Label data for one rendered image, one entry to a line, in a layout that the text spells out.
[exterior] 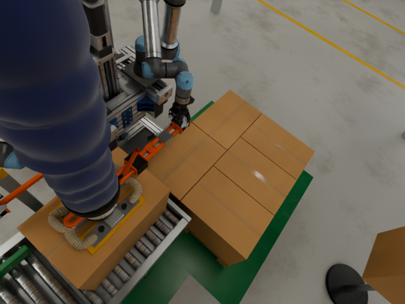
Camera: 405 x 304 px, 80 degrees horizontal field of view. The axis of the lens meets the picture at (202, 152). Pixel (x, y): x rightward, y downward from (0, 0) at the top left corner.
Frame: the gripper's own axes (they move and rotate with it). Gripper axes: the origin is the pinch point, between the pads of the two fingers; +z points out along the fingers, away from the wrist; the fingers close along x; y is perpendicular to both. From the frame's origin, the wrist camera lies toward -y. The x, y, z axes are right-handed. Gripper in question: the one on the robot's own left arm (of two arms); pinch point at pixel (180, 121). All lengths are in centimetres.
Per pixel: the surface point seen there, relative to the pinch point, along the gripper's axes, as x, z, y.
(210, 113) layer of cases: -9, 55, -64
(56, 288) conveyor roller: 3, 54, 101
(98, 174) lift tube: 12, -40, 60
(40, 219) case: -15, 14, 81
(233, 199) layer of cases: 53, 55, -9
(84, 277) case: 19, 14, 85
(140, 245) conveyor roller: 22, 54, 57
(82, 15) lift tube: 11, -86, 52
